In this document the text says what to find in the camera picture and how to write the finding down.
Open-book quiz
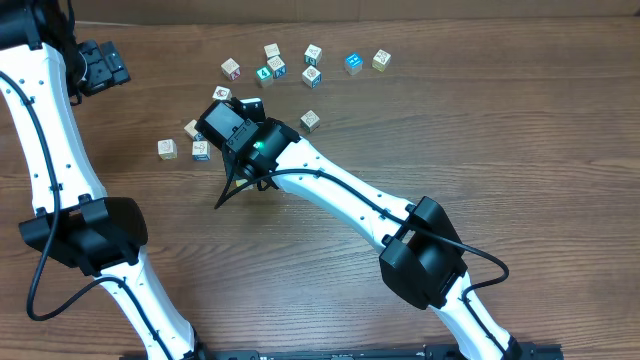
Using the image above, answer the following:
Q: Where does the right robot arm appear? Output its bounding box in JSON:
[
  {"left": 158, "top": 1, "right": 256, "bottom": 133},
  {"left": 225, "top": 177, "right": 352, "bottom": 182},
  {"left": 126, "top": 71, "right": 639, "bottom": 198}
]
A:
[{"left": 195, "top": 98, "right": 523, "bottom": 359}]

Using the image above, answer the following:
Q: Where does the wooden block red side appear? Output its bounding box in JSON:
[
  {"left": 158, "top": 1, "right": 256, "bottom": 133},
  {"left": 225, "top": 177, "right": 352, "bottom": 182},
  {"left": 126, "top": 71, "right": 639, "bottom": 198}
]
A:
[{"left": 221, "top": 58, "right": 241, "bottom": 81}]

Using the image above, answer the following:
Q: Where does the wooden block green edge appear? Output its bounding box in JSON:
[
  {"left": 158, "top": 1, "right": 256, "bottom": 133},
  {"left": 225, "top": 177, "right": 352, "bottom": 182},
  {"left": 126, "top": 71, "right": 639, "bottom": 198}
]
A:
[{"left": 300, "top": 110, "right": 320, "bottom": 133}]

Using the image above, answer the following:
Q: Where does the wooden block blue corner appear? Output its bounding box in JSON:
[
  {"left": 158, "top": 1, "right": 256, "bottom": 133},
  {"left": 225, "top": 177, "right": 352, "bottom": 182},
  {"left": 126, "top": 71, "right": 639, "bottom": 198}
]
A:
[{"left": 184, "top": 119, "right": 204, "bottom": 141}]

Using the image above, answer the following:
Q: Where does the wooden block far left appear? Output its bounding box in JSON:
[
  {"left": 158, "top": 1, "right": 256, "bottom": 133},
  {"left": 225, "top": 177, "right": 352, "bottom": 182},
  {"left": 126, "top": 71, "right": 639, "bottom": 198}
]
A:
[{"left": 157, "top": 139, "right": 178, "bottom": 160}]

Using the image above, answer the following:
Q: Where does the wooden block blue base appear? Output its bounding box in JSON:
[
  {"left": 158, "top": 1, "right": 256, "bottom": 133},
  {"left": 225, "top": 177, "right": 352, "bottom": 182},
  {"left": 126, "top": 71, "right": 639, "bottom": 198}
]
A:
[{"left": 192, "top": 140, "right": 211, "bottom": 161}]

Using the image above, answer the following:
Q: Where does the wooden block blue X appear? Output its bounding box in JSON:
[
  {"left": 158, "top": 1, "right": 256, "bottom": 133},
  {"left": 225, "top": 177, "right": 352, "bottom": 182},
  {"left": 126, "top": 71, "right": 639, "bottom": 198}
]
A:
[{"left": 267, "top": 56, "right": 287, "bottom": 79}]

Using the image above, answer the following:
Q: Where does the plain wooden block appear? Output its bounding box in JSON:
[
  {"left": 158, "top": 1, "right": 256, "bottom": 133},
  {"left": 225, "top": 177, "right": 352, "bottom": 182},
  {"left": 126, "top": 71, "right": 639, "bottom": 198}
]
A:
[{"left": 264, "top": 43, "right": 280, "bottom": 59}]

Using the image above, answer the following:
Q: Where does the blue top block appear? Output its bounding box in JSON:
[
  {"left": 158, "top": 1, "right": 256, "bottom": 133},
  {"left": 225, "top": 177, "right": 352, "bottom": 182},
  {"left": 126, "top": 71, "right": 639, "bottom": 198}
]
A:
[{"left": 344, "top": 53, "right": 363, "bottom": 76}]

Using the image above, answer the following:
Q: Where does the wooden block yellow side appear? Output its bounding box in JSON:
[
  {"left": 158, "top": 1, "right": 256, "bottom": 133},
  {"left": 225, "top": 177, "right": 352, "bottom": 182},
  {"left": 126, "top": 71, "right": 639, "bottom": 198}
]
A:
[{"left": 372, "top": 49, "right": 391, "bottom": 72}]

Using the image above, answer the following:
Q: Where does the green number 4 block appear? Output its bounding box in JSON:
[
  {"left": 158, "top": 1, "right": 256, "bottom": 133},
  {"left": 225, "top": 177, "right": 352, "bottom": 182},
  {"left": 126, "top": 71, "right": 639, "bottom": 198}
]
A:
[{"left": 256, "top": 66, "right": 274, "bottom": 88}]

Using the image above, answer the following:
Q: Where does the wooden block acorn picture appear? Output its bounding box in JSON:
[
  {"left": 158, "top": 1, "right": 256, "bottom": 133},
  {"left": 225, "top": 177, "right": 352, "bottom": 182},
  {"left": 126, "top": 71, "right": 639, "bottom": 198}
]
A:
[{"left": 212, "top": 86, "right": 232, "bottom": 101}]

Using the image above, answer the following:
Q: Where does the wooden block blue side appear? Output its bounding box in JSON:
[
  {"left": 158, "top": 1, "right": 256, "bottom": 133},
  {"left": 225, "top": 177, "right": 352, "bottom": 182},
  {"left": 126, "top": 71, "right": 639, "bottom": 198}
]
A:
[{"left": 302, "top": 65, "right": 322, "bottom": 88}]

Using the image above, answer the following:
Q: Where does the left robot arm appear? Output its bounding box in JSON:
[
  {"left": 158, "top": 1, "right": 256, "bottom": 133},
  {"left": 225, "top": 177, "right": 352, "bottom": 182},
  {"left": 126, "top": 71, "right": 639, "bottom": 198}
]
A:
[{"left": 1, "top": 0, "right": 206, "bottom": 359}]

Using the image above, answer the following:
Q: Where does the wooden block teal side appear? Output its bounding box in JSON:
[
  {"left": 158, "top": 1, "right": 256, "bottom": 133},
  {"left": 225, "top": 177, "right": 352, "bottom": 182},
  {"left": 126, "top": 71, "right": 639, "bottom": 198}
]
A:
[{"left": 304, "top": 44, "right": 322, "bottom": 67}]

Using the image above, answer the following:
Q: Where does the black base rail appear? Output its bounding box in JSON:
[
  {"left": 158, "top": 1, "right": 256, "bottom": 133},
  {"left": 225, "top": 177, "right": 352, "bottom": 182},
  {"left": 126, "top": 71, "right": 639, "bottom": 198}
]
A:
[{"left": 119, "top": 343, "right": 565, "bottom": 360}]

